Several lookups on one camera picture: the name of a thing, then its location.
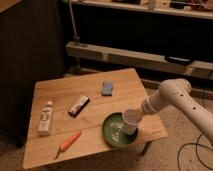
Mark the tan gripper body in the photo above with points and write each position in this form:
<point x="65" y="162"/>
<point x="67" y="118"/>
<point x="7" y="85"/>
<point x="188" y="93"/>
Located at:
<point x="139" y="114"/>

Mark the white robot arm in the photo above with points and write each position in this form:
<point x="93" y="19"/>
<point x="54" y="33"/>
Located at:
<point x="176" y="92"/>

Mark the green ceramic bowl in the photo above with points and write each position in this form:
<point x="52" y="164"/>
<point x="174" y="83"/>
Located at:
<point x="113" y="133"/>

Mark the blue sponge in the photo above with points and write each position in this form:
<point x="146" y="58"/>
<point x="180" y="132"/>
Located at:
<point x="107" y="89"/>

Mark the lower wooden shelf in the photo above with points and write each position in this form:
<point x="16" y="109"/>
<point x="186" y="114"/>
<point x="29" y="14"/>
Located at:
<point x="137" y="59"/>

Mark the wooden shelf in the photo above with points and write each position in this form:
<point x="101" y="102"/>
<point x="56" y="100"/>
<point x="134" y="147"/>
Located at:
<point x="142" y="8"/>
<point x="137" y="59"/>

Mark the dark chocolate bar box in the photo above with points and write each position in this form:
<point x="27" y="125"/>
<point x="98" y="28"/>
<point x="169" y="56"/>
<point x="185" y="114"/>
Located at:
<point x="78" y="106"/>

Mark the black object on shelf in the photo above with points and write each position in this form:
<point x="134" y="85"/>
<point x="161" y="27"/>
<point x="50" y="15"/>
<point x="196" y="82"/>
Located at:
<point x="176" y="60"/>

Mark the wooden folding table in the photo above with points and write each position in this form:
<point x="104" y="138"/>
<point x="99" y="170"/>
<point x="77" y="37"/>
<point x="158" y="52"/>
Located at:
<point x="128" y="92"/>

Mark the orange carrot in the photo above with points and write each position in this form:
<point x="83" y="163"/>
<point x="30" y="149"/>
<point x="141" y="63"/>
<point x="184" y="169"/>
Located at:
<point x="67" y="143"/>

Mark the white bottle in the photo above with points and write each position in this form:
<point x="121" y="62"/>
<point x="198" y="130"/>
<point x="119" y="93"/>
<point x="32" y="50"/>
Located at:
<point x="46" y="118"/>

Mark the metal stand pole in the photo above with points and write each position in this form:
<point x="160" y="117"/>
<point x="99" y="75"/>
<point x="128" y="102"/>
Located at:
<point x="75" y="37"/>

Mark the upper wooden shelf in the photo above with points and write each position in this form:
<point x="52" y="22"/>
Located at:
<point x="142" y="8"/>

